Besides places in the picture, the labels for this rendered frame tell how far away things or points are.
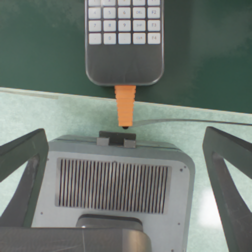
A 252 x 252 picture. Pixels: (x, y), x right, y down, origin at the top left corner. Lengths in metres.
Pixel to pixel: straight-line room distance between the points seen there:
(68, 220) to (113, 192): 0.17
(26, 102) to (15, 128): 0.12
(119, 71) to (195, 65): 0.08
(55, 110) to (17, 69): 0.77
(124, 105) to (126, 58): 0.04
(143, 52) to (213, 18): 0.08
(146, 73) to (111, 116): 0.78
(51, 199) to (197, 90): 0.65
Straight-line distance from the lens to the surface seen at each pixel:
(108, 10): 0.21
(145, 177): 0.74
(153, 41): 0.20
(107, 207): 0.78
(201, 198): 1.10
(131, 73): 0.20
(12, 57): 0.25
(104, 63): 0.20
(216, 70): 0.24
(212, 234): 1.18
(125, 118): 0.20
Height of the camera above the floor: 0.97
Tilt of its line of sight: 86 degrees down
